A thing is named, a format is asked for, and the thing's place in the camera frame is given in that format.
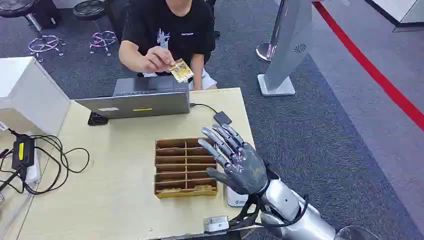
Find person's right hand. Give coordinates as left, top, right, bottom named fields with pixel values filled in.
left=142, top=46, right=176, bottom=73

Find black bin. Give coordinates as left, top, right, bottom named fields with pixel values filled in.
left=33, top=0, right=63, bottom=29

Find black drive cable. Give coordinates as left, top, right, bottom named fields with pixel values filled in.
left=189, top=102, right=220, bottom=115

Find black external drive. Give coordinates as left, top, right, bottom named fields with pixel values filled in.
left=213, top=111, right=233, bottom=126

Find white power block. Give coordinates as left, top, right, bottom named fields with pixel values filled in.
left=24, top=158, right=43, bottom=185

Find chrome stanchion post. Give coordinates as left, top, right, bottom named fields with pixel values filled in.
left=255, top=0, right=286, bottom=63

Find black camera bracket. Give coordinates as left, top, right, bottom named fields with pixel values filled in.
left=227, top=194, right=263, bottom=232

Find grey kiosk stand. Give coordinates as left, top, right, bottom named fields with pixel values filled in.
left=257, top=0, right=314, bottom=97

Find white platform edge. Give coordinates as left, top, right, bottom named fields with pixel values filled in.
left=364, top=0, right=424, bottom=33

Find white cabinet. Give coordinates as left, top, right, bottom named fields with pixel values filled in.
left=0, top=56, right=71, bottom=137

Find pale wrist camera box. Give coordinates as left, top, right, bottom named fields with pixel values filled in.
left=203, top=215, right=230, bottom=233

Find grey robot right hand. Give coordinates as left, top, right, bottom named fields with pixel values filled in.
left=198, top=123, right=269, bottom=196

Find seated person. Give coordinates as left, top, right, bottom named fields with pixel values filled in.
left=118, top=0, right=219, bottom=91

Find black usb hub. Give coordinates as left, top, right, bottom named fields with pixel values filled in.
left=87, top=111, right=109, bottom=127

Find round glass dome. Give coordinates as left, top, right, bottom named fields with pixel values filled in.
left=335, top=225, right=383, bottom=240

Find black tangled cables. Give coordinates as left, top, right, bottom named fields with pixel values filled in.
left=0, top=128, right=91, bottom=196

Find black power adapter yellow label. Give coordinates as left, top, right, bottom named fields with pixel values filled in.
left=11, top=134, right=36, bottom=170

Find standing person's dark legs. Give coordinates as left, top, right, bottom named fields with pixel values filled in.
left=205, top=0, right=222, bottom=38

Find grey laptop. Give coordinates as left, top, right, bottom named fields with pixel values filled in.
left=74, top=75, right=191, bottom=120

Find wooden card box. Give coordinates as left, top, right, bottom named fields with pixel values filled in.
left=153, top=137, right=219, bottom=199

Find gold printed card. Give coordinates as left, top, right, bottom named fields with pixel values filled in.
left=166, top=58, right=195, bottom=84

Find black stool chrome base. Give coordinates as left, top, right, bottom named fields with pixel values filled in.
left=72, top=0, right=118, bottom=57
left=0, top=0, right=67, bottom=63

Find grey card reader device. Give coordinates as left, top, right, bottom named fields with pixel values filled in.
left=225, top=185, right=249, bottom=208

